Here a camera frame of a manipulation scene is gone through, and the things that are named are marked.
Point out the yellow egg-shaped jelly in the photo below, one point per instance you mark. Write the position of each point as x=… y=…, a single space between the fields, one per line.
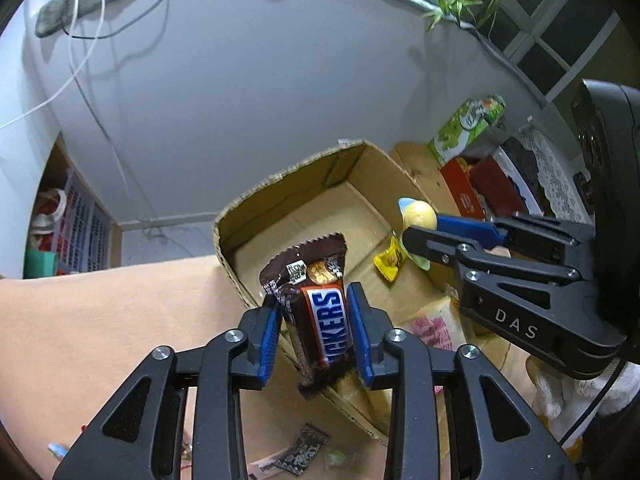
x=417 y=214

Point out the tan table cloth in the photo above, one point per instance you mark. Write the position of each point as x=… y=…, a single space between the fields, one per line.
x=125 y=320

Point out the brown chocolate bar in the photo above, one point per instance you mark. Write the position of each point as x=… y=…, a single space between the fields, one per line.
x=320 y=320

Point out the white lace cloth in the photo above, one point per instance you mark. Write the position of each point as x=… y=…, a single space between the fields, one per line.
x=550 y=175

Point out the red storage box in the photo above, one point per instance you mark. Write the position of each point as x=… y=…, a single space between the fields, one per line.
x=462 y=187

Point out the black white snack packet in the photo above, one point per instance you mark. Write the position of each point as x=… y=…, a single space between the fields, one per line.
x=300 y=447

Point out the white plush toy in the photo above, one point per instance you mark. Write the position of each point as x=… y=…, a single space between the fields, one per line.
x=560 y=395

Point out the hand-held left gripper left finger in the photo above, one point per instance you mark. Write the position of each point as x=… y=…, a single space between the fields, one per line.
x=270 y=345

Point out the sliced bread packet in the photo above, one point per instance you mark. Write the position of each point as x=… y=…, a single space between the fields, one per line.
x=435 y=322

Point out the grey plastic box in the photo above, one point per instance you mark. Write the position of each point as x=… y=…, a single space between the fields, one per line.
x=495 y=142

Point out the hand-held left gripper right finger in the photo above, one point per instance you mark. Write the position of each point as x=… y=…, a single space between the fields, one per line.
x=357 y=335

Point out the window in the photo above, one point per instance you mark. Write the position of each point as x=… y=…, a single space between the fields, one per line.
x=545 y=35

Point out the cardboard box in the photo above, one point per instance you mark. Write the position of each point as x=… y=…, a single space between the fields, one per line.
x=320 y=215

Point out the yellow snack packet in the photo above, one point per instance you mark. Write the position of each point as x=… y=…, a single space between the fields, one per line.
x=390 y=260

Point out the green drink carton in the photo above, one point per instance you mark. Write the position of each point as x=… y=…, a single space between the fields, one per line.
x=465 y=127

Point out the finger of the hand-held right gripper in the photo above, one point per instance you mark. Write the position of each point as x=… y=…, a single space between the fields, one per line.
x=465 y=225
x=440 y=245

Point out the white plastic basket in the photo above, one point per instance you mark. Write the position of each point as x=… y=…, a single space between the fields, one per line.
x=82 y=225

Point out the pink white snack packet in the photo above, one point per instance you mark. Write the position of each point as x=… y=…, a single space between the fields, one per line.
x=265 y=464

